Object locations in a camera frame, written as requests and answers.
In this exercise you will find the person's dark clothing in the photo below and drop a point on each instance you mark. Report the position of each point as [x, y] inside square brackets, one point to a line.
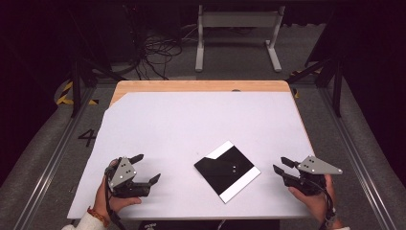
[191, 225]

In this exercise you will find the white metal stand frame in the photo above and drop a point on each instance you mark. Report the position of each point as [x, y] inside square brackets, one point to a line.
[237, 19]

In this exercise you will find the black square sheet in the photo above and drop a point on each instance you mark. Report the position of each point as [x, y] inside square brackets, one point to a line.
[223, 172]

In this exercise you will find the yellow black hazard tape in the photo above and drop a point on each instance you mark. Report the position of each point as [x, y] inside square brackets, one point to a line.
[63, 96]

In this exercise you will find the aluminium floor rail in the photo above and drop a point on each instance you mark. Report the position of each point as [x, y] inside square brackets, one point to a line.
[357, 153]
[51, 166]

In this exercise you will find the person's right hand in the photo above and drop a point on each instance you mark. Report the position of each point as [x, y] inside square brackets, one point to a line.
[319, 204]

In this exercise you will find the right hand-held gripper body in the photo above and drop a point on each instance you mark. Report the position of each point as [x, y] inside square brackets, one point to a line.
[314, 167]

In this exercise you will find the person's left hand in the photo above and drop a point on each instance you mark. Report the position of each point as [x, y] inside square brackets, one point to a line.
[103, 201]

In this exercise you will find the black metal stand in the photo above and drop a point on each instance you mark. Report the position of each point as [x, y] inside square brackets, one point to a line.
[76, 83]
[336, 83]

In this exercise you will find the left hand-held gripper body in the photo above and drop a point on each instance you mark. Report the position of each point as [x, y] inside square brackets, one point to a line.
[123, 174]

